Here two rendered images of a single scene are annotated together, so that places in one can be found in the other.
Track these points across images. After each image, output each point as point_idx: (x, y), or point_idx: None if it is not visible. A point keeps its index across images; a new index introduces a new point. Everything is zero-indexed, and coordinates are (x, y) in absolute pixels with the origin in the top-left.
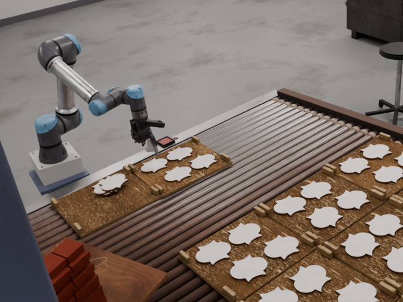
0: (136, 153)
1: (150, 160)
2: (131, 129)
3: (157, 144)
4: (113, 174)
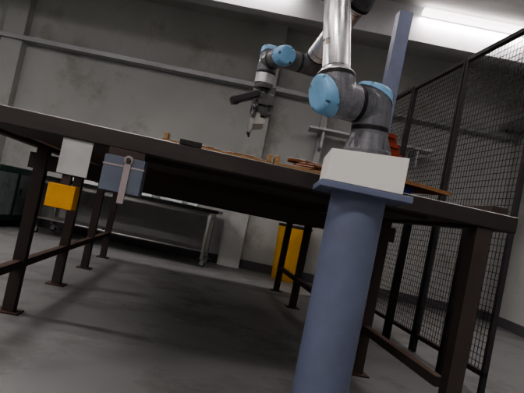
0: (240, 157)
1: (241, 154)
2: (273, 101)
3: (201, 148)
4: (293, 166)
